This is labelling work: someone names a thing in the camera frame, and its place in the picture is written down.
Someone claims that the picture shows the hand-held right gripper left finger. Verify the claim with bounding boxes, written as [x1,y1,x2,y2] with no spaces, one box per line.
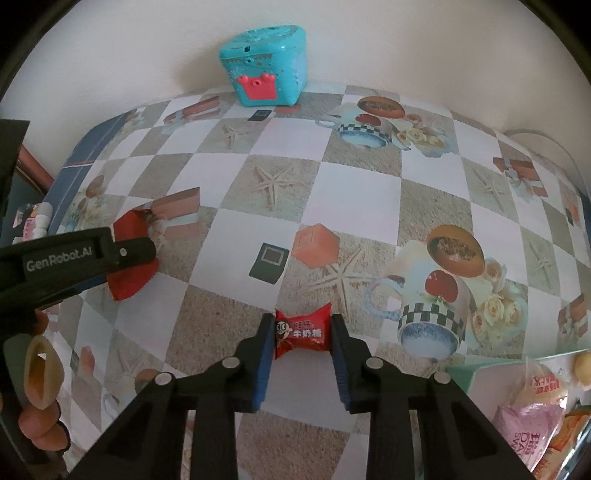
[67,313,276,480]

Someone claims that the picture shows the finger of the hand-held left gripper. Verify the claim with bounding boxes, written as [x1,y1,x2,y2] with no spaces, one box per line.
[105,230,158,278]

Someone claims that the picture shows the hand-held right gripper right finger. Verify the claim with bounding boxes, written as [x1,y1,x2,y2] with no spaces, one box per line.
[329,314,539,480]

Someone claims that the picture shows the red snack packet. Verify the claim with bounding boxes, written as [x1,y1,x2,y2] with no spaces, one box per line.
[107,208,161,303]

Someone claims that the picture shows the red milk candy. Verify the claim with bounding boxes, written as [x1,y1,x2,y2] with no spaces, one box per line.
[274,302,334,361]

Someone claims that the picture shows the white box with green rim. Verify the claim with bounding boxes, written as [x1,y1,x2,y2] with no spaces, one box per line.
[445,351,591,480]

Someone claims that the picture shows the pink snack packet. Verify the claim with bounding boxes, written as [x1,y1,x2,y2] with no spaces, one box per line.
[492,401,566,472]

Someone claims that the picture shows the clear red print bun packet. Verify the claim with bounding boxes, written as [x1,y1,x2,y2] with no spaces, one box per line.
[508,357,578,411]

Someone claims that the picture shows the pale orange snack packet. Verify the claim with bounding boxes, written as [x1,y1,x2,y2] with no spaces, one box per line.
[538,406,591,480]

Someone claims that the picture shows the person's left hand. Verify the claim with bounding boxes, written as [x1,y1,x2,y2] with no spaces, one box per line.
[17,399,71,453]

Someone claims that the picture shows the pink candy packet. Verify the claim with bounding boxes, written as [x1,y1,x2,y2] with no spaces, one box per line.
[17,204,40,232]

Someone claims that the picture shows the blue tablecloth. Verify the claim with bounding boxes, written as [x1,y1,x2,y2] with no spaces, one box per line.
[0,111,139,245]

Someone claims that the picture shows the teal toy box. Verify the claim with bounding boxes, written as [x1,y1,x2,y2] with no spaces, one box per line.
[218,25,309,108]

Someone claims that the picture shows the white charger cable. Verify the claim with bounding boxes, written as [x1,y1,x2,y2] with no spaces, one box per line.
[14,213,51,244]

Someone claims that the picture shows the reddish brown rail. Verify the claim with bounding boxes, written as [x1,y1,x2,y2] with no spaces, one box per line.
[15,147,55,191]

